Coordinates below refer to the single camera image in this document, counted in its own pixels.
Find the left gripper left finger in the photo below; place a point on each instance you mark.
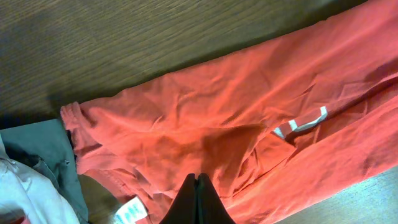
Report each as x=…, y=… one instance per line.
x=183, y=208

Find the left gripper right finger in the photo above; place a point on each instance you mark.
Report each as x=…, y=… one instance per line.
x=210, y=208

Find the folded beige garment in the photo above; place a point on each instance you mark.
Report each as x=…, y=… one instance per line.
x=29, y=197

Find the red soccer t-shirt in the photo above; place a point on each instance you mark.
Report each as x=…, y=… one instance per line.
x=278, y=126

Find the folded grey garment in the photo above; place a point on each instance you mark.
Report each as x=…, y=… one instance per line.
x=45, y=147

